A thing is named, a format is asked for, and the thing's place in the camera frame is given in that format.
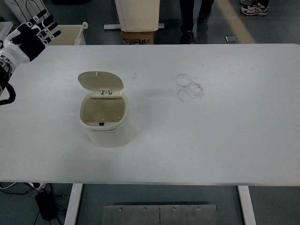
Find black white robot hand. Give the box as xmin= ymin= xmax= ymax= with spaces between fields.
xmin=0 ymin=9 xmax=61 ymax=67

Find cream lidded trash can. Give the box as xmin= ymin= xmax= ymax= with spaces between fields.
xmin=78 ymin=71 xmax=131 ymax=148

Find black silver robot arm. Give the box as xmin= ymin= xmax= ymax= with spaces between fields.
xmin=0 ymin=55 xmax=16 ymax=105

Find white black panel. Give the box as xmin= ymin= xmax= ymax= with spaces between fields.
xmin=0 ymin=0 xmax=50 ymax=26

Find cream plastic bin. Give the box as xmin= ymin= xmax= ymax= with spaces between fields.
xmin=46 ymin=22 xmax=88 ymax=45

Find grey metal floor bar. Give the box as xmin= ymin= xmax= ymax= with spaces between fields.
xmin=104 ymin=23 xmax=165 ymax=30

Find brown cardboard box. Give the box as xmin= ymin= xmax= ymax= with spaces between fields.
xmin=120 ymin=31 xmax=155 ymax=45

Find black power adapter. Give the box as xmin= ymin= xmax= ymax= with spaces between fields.
xmin=35 ymin=192 xmax=57 ymax=221

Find black shoe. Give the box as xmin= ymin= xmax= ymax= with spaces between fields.
xmin=180 ymin=31 xmax=195 ymax=45

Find dark trouser legs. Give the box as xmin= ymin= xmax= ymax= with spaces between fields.
xmin=179 ymin=0 xmax=214 ymax=33

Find left white table leg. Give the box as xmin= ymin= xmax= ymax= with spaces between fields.
xmin=64 ymin=183 xmax=83 ymax=225

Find white table leg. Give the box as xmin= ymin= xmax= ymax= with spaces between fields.
xmin=238 ymin=186 xmax=256 ymax=225
xmin=64 ymin=183 xmax=83 ymax=225

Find metal floor plate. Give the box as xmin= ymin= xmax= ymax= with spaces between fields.
xmin=102 ymin=204 xmax=220 ymax=225

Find grey floor outlet plate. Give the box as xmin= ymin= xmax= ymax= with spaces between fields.
xmin=225 ymin=35 xmax=239 ymax=44

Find white sneaker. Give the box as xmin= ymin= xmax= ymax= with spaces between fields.
xmin=240 ymin=2 xmax=268 ymax=16

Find right white table leg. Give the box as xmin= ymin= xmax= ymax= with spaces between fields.
xmin=238 ymin=186 xmax=256 ymax=225

